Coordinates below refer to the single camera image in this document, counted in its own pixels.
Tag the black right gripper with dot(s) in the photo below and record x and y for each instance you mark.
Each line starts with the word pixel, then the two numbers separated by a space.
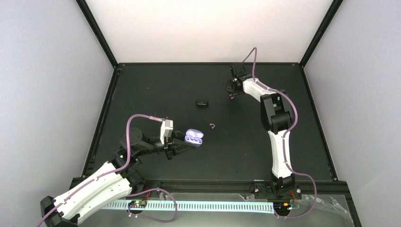
pixel 228 89

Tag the white slotted cable duct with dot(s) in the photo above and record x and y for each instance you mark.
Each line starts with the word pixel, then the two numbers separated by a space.
pixel 205 206

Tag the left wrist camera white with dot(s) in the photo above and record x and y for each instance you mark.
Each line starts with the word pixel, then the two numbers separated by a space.
pixel 166 130

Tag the black earbud charging case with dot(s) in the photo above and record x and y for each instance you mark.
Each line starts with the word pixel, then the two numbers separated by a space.
pixel 202 103

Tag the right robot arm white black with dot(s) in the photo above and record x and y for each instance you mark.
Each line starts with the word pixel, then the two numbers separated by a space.
pixel 277 117

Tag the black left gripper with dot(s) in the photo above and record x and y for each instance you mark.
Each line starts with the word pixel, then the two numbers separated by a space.
pixel 173 146

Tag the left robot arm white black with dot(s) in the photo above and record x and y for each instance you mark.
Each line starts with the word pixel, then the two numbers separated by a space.
pixel 118 177

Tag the lilac earbud charging case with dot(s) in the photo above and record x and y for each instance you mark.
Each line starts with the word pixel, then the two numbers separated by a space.
pixel 193 136

